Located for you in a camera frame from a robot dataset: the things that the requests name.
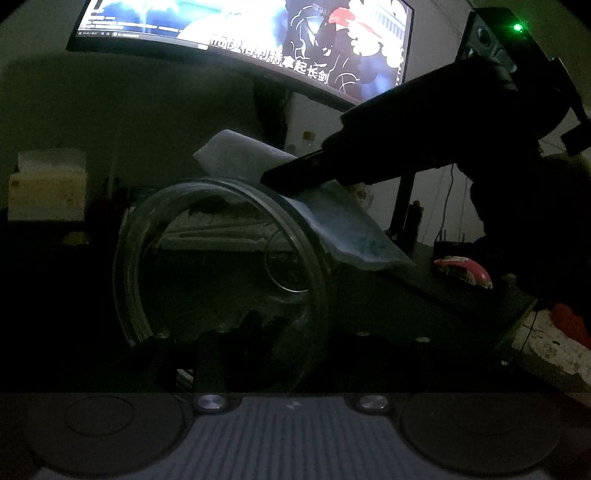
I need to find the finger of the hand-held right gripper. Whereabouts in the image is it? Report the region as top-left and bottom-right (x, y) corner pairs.
(261, 60), (509, 195)

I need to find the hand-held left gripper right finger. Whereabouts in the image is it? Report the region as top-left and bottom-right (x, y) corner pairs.
(331, 329), (445, 412)

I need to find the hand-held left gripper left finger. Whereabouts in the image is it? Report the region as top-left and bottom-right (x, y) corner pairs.
(124, 329), (237, 412)

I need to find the white cleaning cloth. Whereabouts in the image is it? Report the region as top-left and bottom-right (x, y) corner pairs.
(193, 129), (417, 274)

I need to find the clear glass jar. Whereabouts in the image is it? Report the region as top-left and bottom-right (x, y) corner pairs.
(112, 178), (334, 394)

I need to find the black upright stand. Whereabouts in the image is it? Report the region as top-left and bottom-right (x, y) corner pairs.
(387, 170), (419, 243)

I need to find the red and white snack packet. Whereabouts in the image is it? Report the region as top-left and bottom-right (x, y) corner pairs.
(433, 255), (494, 291)

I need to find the monitor stand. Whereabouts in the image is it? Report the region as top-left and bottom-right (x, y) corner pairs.
(253, 78), (296, 155)

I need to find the curved computer monitor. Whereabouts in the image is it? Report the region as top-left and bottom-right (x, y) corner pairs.
(66, 0), (415, 112)

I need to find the red cloth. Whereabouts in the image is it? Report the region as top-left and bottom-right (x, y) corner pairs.
(549, 302), (591, 350)

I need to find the white cardboard box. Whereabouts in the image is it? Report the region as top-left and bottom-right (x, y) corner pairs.
(8, 149), (88, 223)

